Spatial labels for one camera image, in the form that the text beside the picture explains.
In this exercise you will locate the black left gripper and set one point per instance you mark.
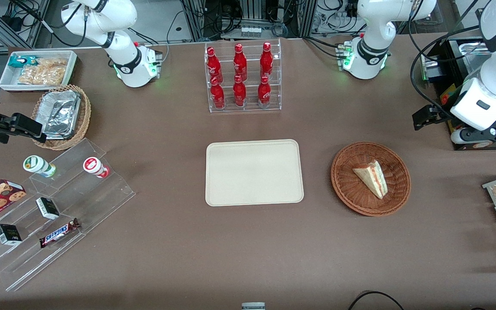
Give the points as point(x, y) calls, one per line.
point(442, 114)

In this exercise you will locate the triangular sandwich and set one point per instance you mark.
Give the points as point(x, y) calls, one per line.
point(373, 177)

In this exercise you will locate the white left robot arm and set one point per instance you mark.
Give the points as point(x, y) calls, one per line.
point(370, 26)

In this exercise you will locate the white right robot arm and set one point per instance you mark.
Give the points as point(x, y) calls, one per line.
point(123, 64)

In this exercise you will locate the aluminium foil tray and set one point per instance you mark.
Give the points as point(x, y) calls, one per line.
point(60, 114)

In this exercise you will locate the oval wicker basket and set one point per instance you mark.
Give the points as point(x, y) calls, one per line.
point(83, 116)

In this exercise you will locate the round brown wicker basket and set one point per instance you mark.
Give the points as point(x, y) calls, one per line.
point(351, 189)

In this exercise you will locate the beige plastic tray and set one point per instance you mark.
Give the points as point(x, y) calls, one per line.
point(254, 172)

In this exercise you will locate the green lid yogurt cup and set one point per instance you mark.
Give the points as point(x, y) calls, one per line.
point(37, 165)

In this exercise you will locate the white rectangular bin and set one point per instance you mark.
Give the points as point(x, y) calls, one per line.
point(9, 79)

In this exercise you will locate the black food warmer machine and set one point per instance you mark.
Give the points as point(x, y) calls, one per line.
point(444, 60)

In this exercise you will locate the clear bag of crackers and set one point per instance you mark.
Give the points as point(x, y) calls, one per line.
point(45, 71)

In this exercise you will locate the red lid yogurt cup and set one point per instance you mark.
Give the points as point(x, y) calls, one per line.
point(94, 165)

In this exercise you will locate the teal snack packet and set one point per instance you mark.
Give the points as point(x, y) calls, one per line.
point(19, 61)

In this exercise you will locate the small black box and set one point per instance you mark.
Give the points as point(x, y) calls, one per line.
point(48, 208)
point(8, 234)

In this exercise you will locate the steel warmer pan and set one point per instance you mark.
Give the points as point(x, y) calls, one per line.
point(467, 54)

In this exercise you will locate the clear acrylic stepped display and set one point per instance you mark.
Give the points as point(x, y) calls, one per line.
point(93, 202)

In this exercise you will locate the snickers chocolate bar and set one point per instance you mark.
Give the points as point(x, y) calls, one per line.
point(58, 233)

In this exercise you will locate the red cola bottle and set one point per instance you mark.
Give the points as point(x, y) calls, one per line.
point(213, 64)
point(266, 60)
point(264, 92)
point(218, 94)
point(240, 62)
point(239, 92)

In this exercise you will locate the clear acrylic bottle rack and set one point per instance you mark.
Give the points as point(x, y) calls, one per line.
point(250, 110)

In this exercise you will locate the white power strip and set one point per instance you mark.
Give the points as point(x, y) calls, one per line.
point(251, 31)

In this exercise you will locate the small grey device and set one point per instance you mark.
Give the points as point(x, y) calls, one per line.
point(253, 306)

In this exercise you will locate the aluminium frame rack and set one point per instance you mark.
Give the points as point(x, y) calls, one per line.
point(252, 10)

